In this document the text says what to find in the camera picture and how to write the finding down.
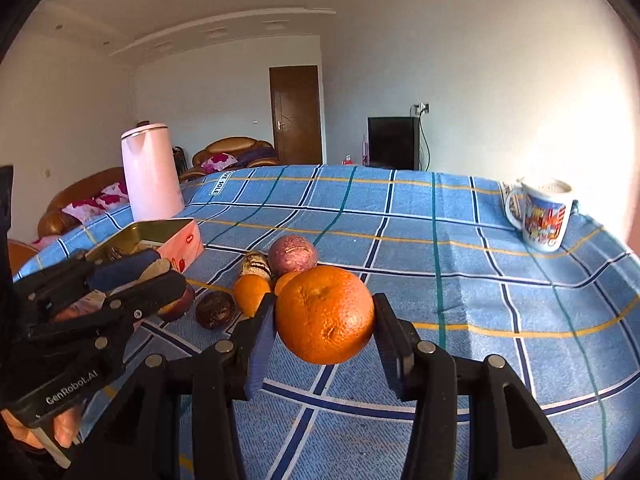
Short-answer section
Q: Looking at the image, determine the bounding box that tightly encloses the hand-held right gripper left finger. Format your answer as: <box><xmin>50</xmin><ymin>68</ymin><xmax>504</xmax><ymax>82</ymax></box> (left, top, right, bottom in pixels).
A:
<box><xmin>65</xmin><ymin>294</ymin><xmax>277</xmax><ymax>480</ymax></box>

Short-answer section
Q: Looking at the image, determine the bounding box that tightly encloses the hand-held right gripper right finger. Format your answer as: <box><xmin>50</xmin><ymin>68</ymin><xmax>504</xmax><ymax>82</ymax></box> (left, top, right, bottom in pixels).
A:
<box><xmin>372</xmin><ymin>293</ymin><xmax>583</xmax><ymax>480</ymax></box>

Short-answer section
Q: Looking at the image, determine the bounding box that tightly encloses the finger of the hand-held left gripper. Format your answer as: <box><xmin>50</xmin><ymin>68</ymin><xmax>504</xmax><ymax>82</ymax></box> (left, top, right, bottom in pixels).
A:
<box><xmin>30</xmin><ymin>270</ymin><xmax>188</xmax><ymax>346</ymax></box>
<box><xmin>14</xmin><ymin>249</ymin><xmax>162</xmax><ymax>311</ymax></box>

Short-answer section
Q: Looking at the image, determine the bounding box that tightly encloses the pink tin box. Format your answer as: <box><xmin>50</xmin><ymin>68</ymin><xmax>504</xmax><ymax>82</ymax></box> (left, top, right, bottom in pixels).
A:
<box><xmin>85</xmin><ymin>217</ymin><xmax>205</xmax><ymax>275</ymax></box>

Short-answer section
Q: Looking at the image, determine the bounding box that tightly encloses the small orange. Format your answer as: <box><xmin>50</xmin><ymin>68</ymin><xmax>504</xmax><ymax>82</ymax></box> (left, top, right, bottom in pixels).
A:
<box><xmin>274</xmin><ymin>271</ymin><xmax>301</xmax><ymax>296</ymax></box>
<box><xmin>233</xmin><ymin>275</ymin><xmax>273</xmax><ymax>318</ymax></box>

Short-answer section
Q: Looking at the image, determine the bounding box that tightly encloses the large orange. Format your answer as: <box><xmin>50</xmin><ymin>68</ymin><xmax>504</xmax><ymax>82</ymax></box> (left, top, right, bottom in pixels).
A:
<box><xmin>275</xmin><ymin>266</ymin><xmax>376</xmax><ymax>366</ymax></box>

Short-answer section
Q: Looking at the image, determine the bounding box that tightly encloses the dark fruit with pale top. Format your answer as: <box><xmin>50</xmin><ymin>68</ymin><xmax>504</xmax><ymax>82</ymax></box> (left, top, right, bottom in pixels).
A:
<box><xmin>240</xmin><ymin>252</ymin><xmax>273</xmax><ymax>283</ymax></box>

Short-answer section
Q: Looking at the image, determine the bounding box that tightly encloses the person's left hand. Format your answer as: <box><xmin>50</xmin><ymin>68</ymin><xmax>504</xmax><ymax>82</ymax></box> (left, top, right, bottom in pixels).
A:
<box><xmin>0</xmin><ymin>402</ymin><xmax>85</xmax><ymax>453</ymax></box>

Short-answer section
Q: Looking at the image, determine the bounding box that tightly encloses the brown leather sofa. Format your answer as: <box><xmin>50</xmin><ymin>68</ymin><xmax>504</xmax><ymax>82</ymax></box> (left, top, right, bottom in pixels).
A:
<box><xmin>37</xmin><ymin>167</ymin><xmax>131</xmax><ymax>238</ymax></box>

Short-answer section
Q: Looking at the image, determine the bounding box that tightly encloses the pink electric kettle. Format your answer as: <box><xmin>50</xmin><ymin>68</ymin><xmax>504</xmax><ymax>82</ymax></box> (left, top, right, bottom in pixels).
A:
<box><xmin>120</xmin><ymin>122</ymin><xmax>186</xmax><ymax>223</ymax></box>

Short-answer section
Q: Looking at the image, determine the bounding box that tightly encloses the brown leather armchair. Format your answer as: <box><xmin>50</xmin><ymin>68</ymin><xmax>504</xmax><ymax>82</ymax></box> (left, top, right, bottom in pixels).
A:
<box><xmin>7</xmin><ymin>240</ymin><xmax>41</xmax><ymax>281</ymax></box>
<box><xmin>192</xmin><ymin>136</ymin><xmax>280</xmax><ymax>173</ymax></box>

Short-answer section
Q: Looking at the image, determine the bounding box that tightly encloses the blue plaid tablecloth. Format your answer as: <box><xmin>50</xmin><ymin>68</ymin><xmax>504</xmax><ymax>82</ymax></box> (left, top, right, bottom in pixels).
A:
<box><xmin>12</xmin><ymin>164</ymin><xmax>640</xmax><ymax>480</ymax></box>

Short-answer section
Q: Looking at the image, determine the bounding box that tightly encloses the colourful printed mug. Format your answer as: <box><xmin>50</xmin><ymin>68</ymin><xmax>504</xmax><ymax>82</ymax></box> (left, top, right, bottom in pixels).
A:
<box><xmin>505</xmin><ymin>177</ymin><xmax>575</xmax><ymax>253</ymax></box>

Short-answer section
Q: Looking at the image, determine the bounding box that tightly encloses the black television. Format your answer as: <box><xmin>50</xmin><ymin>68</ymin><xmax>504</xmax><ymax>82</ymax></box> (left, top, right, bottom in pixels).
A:
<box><xmin>367</xmin><ymin>116</ymin><xmax>421</xmax><ymax>171</ymax></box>

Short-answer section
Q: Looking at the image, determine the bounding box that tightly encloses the brown wooden door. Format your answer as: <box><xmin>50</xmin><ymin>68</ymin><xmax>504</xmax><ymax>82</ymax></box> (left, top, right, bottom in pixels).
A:
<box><xmin>269</xmin><ymin>65</ymin><xmax>323</xmax><ymax>166</ymax></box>

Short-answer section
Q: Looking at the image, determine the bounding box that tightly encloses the black power cable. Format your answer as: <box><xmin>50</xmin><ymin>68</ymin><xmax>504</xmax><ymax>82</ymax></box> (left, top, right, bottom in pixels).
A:
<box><xmin>419</xmin><ymin>110</ymin><xmax>433</xmax><ymax>171</ymax></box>

